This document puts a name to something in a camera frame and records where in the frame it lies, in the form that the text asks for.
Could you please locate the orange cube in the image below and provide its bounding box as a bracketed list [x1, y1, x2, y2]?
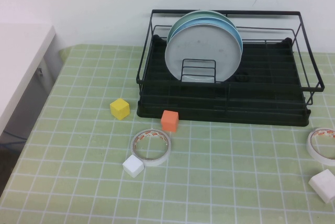
[160, 110, 180, 133]

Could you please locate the blue cable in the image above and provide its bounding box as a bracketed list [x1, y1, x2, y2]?
[0, 129, 28, 151]

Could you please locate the small white cube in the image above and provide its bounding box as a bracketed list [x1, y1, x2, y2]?
[122, 155, 144, 178]

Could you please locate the light blue plate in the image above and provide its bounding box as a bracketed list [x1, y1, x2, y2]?
[169, 16, 244, 52]

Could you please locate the green plate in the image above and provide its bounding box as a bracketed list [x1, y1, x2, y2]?
[167, 10, 238, 39]

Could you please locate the white tape roll red print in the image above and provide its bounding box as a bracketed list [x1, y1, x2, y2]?
[130, 128, 172, 167]
[306, 127, 335, 167]

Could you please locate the black plastic drip tray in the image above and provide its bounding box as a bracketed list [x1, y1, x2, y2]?
[136, 35, 312, 128]

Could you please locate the grey plate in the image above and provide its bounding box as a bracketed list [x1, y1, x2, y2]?
[164, 24, 242, 83]

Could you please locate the white rectangular block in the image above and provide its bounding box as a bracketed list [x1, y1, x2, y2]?
[308, 169, 335, 204]

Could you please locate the yellow cube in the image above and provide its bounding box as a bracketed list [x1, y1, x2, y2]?
[109, 97, 131, 121]

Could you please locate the green checked tablecloth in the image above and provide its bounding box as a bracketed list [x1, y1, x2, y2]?
[0, 43, 335, 224]

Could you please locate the black wire dish rack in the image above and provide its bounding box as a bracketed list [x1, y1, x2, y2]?
[136, 9, 326, 107]

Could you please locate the white side cabinet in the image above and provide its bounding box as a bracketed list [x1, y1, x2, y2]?
[0, 24, 64, 141]

